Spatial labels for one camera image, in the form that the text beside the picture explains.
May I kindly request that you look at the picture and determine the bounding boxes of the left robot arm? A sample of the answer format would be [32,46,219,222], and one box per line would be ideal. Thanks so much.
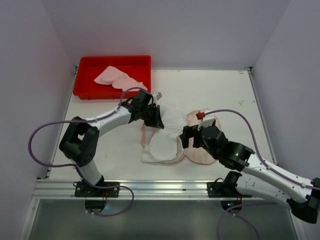
[58,88,165,188]

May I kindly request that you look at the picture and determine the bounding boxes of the pink bra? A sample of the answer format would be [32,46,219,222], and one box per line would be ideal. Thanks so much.
[94,66,148,91]

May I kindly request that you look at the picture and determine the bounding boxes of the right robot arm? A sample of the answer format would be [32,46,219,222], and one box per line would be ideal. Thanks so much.
[179,125,320,224]

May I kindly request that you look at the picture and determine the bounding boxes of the purple cable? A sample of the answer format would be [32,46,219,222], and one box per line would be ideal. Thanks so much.
[199,108,320,240]
[27,86,146,217]

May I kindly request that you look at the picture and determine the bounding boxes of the white bra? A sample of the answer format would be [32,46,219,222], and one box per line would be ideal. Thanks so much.
[140,104,187,165]

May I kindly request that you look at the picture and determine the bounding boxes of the red plastic bin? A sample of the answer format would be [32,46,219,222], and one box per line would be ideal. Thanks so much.
[73,55,152,100]

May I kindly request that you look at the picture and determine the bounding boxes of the aluminium front rail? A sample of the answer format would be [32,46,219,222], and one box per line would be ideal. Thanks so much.
[31,179,229,200]

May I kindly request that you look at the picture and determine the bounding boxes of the floral mesh laundry bag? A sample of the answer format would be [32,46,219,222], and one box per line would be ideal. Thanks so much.
[139,109,222,166]

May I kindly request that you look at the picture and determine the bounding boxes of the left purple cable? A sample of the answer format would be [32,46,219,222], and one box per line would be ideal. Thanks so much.
[27,86,146,217]

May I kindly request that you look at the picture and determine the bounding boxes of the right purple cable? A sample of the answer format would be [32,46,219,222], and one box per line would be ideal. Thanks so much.
[199,108,320,240]

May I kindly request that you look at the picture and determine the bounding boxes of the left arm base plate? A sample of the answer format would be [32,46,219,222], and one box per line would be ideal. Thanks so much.
[73,181,120,198]

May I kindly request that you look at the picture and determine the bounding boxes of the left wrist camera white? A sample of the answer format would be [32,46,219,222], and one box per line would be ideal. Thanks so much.
[151,92,163,102]

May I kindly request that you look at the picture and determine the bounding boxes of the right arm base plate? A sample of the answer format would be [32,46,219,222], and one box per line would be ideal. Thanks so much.
[206,181,240,198]

